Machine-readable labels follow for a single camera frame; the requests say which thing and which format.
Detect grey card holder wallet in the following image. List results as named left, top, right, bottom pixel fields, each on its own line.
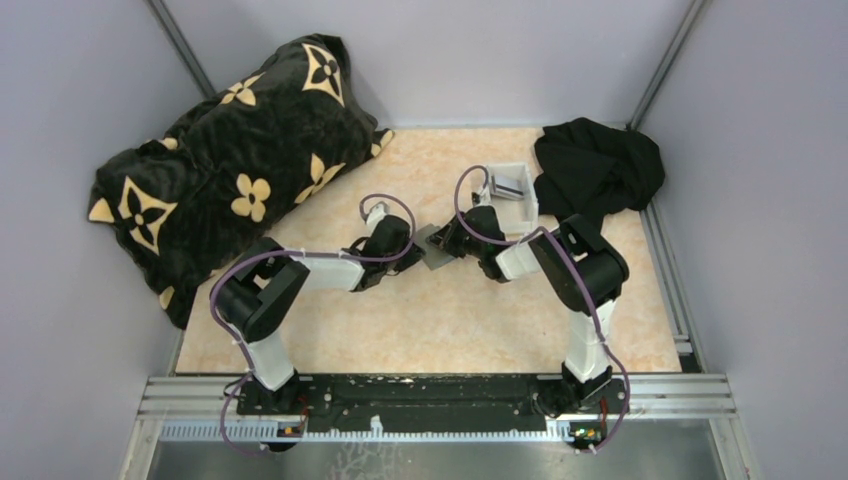
left=413, top=224, right=455, bottom=271

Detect white plastic card tray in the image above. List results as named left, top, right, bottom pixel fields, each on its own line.
left=478, top=163, right=539, bottom=236

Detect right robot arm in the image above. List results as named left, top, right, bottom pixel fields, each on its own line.
left=423, top=206, right=629, bottom=412

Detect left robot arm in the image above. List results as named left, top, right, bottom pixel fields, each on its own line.
left=210, top=214, right=423, bottom=414

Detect grey cards in tray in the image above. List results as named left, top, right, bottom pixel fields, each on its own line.
left=490, top=174, right=525, bottom=201

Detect black crumpled cloth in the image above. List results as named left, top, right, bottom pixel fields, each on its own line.
left=534, top=117, right=666, bottom=228

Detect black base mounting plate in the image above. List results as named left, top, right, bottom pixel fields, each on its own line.
left=237, top=374, right=626, bottom=433

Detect black floral pillow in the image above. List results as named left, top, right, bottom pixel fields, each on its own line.
left=88, top=34, right=394, bottom=329

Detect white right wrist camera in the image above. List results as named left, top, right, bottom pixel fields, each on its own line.
left=471, top=186, right=492, bottom=207

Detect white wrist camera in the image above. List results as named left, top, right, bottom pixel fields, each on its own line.
left=471, top=186, right=492, bottom=207
left=365, top=202, right=389, bottom=232

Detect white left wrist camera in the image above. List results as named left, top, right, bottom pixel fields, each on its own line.
left=365, top=202, right=389, bottom=232

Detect aluminium frame rail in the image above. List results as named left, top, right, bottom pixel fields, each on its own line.
left=138, top=374, right=737, bottom=422

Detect white cable duct strip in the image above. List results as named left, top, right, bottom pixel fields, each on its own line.
left=159, top=416, right=574, bottom=443

